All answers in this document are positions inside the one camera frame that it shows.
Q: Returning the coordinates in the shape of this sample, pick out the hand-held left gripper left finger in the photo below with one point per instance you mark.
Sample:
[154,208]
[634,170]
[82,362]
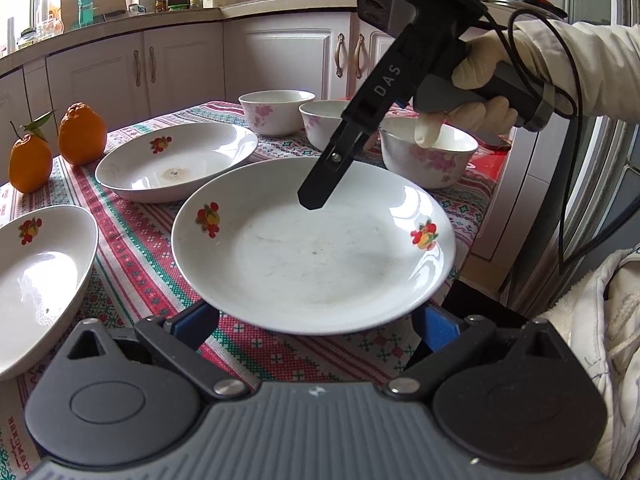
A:
[195,320]

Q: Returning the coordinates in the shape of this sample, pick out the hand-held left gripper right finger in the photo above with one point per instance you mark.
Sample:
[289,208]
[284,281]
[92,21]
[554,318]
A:
[440,325]

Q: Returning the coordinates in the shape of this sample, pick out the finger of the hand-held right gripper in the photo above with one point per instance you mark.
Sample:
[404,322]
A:
[325,175]

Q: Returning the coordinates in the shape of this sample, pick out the white bowl pink flower print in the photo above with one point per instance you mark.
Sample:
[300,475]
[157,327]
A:
[320,130]
[425,162]
[280,115]

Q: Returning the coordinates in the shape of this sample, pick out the white plate two fruit prints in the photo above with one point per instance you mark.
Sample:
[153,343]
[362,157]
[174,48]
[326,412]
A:
[300,260]

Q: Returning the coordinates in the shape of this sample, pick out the white plate with brown stain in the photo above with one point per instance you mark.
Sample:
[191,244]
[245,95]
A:
[200,160]

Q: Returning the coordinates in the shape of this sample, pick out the white plate with fruit print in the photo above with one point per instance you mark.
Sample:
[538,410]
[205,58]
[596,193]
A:
[35,300]

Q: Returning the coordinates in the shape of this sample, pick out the person's right forearm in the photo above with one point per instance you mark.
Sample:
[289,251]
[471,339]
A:
[610,70]

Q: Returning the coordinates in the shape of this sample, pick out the person's right hand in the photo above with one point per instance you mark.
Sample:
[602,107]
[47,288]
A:
[480,60]

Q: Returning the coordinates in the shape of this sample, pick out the red green patterned tablecloth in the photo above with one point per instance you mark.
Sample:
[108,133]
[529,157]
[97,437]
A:
[135,250]

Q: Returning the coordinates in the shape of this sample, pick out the pot lid with red knob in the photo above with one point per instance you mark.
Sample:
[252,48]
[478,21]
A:
[530,7]

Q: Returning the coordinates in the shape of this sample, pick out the white kitchen cabinet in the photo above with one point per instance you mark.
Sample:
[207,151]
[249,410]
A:
[280,60]

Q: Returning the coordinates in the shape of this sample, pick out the kitchen countertop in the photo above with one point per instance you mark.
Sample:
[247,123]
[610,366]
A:
[290,6]

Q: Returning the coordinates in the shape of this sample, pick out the red plastic bag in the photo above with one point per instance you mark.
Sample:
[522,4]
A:
[492,142]

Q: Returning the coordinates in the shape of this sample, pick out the person's white jacket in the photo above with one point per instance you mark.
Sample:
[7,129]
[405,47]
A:
[615,335]

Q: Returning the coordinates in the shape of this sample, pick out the white rectangular tray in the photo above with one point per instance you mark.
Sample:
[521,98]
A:
[227,0]

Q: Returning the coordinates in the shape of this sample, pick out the bumpy orange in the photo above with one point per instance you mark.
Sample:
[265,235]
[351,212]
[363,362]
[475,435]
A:
[82,135]

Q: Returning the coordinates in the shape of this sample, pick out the orange with green leaves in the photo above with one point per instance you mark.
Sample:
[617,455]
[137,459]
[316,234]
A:
[30,165]

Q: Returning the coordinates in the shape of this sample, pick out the glass jar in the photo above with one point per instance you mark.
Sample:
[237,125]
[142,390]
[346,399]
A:
[27,39]

